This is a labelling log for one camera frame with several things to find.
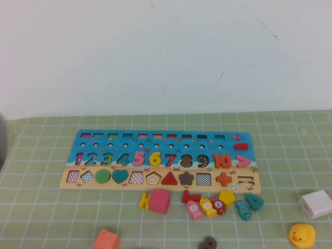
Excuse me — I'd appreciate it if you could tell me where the colourful wooden puzzle board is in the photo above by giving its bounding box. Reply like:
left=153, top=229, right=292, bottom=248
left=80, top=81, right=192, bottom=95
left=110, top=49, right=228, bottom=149
left=58, top=129, right=262, bottom=194

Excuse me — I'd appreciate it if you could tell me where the pink number five piece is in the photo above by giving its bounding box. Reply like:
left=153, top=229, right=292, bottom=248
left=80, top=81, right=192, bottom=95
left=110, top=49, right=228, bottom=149
left=132, top=150, right=145, bottom=167

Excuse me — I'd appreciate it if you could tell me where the red triangle piece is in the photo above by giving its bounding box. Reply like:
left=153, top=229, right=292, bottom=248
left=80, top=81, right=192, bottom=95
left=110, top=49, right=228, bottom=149
left=160, top=171, right=178, bottom=185

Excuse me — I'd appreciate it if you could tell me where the brown star piece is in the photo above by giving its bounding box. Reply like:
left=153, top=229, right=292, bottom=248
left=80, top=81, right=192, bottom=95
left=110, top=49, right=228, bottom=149
left=178, top=171, right=195, bottom=186

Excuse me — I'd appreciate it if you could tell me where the orange number ten piece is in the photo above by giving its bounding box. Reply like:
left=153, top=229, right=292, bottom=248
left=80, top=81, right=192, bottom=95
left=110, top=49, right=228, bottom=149
left=213, top=153, right=232, bottom=169

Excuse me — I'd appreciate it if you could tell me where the teal heart piece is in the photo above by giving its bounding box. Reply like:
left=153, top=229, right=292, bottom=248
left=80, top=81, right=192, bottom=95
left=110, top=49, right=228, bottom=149
left=112, top=169, right=129, bottom=184

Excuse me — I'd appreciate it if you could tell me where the red number seven piece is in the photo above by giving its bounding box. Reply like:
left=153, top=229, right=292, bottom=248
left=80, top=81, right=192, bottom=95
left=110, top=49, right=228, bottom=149
left=182, top=190, right=202, bottom=204

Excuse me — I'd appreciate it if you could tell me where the orange plus sign piece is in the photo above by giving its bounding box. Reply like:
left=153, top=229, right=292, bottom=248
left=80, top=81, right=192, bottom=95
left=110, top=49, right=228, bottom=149
left=215, top=172, right=232, bottom=187

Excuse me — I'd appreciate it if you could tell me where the yellow H-shaped piece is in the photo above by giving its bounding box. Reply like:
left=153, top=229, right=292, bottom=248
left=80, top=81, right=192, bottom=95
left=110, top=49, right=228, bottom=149
left=140, top=192, right=153, bottom=211

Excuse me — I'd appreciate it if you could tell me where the green circle piece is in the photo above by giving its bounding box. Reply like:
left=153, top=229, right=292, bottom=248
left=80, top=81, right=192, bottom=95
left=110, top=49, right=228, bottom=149
left=94, top=169, right=112, bottom=184

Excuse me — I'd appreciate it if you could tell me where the pink greater-than sign piece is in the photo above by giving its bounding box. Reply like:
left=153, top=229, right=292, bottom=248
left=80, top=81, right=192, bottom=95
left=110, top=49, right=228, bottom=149
left=236, top=155, right=252, bottom=169

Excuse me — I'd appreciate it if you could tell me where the pink fish piece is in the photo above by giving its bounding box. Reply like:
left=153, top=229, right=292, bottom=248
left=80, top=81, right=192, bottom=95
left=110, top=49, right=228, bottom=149
left=186, top=201, right=204, bottom=221

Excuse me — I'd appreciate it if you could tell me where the yellow fish piece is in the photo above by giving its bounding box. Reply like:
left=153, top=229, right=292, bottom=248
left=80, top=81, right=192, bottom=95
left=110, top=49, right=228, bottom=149
left=199, top=197, right=217, bottom=218

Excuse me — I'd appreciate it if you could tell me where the yellow pentagon piece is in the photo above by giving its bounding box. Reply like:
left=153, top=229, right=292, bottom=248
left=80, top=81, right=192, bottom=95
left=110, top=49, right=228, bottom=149
left=219, top=190, right=236, bottom=208

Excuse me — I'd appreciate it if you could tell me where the red fish piece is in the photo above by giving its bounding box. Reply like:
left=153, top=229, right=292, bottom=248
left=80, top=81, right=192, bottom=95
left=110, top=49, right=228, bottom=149
left=209, top=196, right=226, bottom=216

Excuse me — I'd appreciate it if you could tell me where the teal fish piece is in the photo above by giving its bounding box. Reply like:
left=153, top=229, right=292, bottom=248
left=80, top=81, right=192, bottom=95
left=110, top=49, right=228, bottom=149
left=235, top=199, right=252, bottom=222

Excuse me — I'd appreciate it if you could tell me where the teal number four piece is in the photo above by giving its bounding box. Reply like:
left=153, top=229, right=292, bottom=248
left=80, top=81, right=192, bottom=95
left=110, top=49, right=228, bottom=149
left=245, top=193, right=265, bottom=212

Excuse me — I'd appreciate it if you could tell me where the brown number eight piece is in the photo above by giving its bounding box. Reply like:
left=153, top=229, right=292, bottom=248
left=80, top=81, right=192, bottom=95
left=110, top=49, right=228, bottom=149
left=199, top=236, right=218, bottom=249

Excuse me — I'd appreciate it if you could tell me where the pink square block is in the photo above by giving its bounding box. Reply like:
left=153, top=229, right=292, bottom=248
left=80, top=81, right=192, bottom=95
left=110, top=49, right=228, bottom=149
left=148, top=188, right=171, bottom=215

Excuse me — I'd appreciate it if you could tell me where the orange house-shaped block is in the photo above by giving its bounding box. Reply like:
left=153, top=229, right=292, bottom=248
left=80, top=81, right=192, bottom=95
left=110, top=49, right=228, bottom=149
left=92, top=228, right=120, bottom=249

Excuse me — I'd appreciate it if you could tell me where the green checked tablecloth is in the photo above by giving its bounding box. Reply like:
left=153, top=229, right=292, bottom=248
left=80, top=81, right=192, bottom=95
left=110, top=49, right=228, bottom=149
left=0, top=110, right=332, bottom=249

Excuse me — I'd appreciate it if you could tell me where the grey rounded object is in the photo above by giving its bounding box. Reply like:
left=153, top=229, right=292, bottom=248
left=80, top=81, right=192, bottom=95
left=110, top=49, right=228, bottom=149
left=0, top=111, right=8, bottom=169

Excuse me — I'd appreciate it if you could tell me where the white power adapter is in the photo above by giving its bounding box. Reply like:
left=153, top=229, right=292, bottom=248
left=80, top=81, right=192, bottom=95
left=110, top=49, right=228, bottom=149
left=298, top=189, right=332, bottom=220

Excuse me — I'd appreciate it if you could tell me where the yellow rubber duck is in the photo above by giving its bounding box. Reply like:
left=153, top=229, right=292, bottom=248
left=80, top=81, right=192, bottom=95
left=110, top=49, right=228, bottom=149
left=289, top=223, right=316, bottom=247

